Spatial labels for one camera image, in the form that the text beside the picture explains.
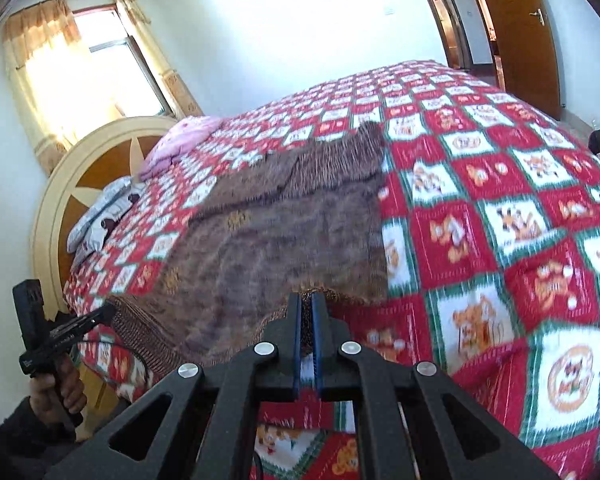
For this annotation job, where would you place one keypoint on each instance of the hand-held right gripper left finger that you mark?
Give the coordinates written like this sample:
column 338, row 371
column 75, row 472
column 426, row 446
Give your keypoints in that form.
column 296, row 340

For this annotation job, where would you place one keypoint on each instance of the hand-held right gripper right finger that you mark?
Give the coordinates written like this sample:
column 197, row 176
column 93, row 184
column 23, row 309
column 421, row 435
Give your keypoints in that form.
column 318, row 340

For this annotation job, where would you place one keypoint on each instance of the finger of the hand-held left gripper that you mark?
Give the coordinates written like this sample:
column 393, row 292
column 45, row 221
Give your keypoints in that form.
column 87, row 321

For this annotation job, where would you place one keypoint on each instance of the brown knitted sweater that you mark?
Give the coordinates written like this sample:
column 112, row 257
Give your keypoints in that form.
column 280, row 240

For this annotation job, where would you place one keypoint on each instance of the person's left forearm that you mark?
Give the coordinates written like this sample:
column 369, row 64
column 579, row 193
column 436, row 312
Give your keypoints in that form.
column 25, row 430

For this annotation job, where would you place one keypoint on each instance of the person's left hand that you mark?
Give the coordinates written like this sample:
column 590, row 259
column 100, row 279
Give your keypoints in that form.
column 65, row 385

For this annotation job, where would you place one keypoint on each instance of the grey patterned pillow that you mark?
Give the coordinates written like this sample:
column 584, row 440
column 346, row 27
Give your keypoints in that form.
column 100, row 215

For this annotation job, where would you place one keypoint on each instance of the cream and wood headboard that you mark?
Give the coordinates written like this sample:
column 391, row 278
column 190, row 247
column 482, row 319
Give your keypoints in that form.
column 87, row 170

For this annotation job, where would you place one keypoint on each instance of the pink pillow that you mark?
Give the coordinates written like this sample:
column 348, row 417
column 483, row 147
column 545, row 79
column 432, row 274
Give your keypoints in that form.
column 180, row 142

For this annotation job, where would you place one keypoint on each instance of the red checkered printed bed sheet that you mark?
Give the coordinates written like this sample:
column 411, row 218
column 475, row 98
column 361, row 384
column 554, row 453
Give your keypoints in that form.
column 505, row 220

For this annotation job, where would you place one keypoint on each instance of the wide yellow curtain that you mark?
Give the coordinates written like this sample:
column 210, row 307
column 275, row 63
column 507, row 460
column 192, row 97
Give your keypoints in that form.
column 45, row 70

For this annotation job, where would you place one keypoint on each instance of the window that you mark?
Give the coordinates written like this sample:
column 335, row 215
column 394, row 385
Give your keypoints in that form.
column 115, row 50

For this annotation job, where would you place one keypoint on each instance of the narrow yellow curtain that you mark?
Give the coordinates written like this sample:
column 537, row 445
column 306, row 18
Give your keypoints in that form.
column 152, row 55

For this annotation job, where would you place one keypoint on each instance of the brown wooden door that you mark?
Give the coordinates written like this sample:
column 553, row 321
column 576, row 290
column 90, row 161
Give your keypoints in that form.
column 522, row 40

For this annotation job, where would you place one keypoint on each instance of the brown door frame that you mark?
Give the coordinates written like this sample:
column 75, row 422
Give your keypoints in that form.
column 442, row 15

